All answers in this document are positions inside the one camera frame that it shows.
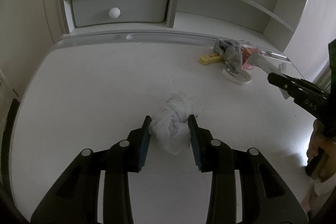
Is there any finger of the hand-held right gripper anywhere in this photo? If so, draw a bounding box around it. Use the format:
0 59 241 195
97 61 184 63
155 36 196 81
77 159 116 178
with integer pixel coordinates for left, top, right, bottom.
289 91 328 119
268 72 330 98

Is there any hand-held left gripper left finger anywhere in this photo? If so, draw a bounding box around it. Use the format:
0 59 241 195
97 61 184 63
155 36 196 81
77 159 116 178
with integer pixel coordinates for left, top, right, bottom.
30 115 153 224

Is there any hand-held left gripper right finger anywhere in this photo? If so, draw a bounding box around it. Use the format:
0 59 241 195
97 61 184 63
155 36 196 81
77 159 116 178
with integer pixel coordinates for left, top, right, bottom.
188 114 309 224

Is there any white tissue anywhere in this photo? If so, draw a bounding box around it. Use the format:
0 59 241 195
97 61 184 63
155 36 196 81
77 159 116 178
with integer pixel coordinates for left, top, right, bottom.
151 93 204 155

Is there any person's right forearm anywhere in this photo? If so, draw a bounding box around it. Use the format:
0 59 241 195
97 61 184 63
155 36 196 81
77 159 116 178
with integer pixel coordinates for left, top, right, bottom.
301 178 336 216

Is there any person's right hand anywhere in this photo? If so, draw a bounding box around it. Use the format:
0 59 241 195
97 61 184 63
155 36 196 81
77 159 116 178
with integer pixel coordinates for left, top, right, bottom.
306 119 336 182

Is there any clear plastic bag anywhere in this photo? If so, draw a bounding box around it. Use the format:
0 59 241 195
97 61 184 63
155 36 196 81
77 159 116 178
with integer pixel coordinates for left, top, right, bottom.
259 47 292 65

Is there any white round lid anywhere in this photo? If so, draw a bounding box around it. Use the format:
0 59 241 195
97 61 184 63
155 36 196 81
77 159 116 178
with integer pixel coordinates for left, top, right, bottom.
223 67 252 86

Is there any grey crumpled cloth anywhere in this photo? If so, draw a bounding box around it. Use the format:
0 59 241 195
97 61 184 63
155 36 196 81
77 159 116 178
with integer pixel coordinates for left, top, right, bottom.
213 39 243 73

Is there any white drawer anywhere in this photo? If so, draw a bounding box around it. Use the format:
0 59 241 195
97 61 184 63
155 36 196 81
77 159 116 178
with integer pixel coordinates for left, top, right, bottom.
71 0 170 28

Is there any white door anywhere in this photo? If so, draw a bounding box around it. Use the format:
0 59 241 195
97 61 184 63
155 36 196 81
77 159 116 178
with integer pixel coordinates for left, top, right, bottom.
0 0 57 98

